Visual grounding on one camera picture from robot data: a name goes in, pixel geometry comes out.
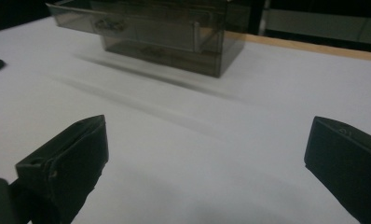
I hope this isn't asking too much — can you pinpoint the smoky transparent drawer cabinet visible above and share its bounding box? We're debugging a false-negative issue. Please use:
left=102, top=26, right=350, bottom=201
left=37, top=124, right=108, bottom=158
left=89, top=0, right=253, bottom=78

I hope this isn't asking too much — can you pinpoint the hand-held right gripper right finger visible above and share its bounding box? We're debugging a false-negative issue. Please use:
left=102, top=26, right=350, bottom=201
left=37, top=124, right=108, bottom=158
left=303, top=116, right=371, bottom=224

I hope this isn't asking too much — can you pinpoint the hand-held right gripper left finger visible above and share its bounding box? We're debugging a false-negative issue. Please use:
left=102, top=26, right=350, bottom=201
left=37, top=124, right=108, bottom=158
left=15, top=114, right=110, bottom=224

